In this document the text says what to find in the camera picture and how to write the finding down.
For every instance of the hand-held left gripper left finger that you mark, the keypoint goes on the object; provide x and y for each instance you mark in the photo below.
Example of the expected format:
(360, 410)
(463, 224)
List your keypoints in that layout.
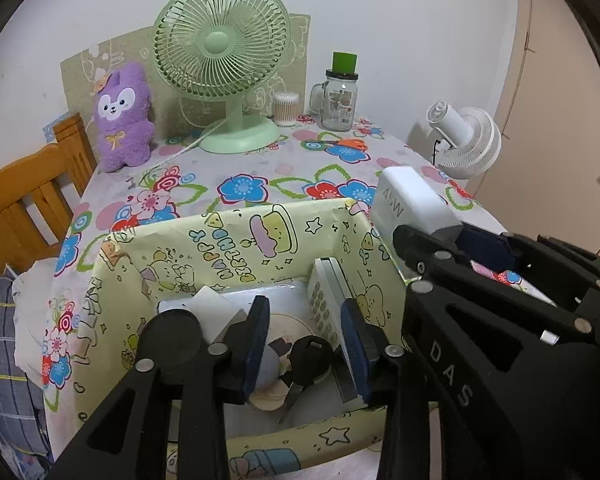
(252, 345)

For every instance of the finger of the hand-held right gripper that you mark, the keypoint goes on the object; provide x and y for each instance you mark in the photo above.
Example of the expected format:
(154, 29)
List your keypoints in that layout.
(490, 250)
(432, 271)

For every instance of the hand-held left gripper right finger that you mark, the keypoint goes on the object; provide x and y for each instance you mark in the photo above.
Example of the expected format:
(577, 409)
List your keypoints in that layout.
(357, 345)

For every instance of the round cream tin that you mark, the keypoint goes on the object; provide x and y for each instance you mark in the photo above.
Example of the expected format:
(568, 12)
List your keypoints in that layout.
(280, 327)

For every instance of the black key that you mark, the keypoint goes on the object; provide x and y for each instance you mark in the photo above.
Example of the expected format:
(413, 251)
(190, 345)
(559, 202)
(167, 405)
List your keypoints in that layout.
(307, 355)

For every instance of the white power adapter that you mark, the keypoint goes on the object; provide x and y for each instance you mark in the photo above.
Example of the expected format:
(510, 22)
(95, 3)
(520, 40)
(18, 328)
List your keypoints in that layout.
(410, 200)

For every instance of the yellow printed storage box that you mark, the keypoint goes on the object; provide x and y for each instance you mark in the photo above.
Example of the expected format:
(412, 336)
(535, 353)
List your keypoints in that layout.
(180, 240)

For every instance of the white standing fan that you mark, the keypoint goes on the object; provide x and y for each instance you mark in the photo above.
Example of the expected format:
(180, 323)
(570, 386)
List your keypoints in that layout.
(467, 142)

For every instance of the beige door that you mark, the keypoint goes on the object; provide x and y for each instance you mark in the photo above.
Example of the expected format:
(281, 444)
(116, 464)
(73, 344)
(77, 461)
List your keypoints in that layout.
(555, 135)

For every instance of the floral tablecloth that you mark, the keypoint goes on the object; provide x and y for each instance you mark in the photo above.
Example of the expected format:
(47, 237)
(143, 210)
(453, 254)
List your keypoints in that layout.
(290, 165)

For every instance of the glass jar with green lid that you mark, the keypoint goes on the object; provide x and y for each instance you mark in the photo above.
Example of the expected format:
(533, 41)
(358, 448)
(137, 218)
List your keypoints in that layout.
(337, 102)

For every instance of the cotton swab container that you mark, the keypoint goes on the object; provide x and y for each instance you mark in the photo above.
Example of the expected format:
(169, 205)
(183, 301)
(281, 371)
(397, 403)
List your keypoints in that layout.
(286, 110)

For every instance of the white cloth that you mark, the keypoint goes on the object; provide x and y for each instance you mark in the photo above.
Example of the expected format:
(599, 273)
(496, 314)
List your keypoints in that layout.
(35, 310)

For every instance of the dark panel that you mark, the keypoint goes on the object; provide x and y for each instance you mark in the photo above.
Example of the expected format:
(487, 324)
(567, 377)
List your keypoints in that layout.
(597, 50)

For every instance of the plaid grey bedding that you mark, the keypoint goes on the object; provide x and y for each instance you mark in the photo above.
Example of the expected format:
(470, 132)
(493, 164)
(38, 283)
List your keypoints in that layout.
(5, 370)

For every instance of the purple plush toy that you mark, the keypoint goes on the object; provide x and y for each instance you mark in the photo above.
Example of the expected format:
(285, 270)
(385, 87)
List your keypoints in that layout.
(122, 115)

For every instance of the wooden bed headboard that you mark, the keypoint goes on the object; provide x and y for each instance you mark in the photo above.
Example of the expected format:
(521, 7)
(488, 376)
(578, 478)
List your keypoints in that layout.
(25, 200)

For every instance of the blue patterned sheet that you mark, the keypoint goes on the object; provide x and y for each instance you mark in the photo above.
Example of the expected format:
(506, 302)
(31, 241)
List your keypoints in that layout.
(57, 126)

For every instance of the green desk fan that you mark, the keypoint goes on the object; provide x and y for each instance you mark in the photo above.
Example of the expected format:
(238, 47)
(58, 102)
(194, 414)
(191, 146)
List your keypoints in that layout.
(220, 42)

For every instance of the green printed board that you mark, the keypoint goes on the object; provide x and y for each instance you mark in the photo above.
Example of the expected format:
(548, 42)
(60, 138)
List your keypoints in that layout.
(80, 70)

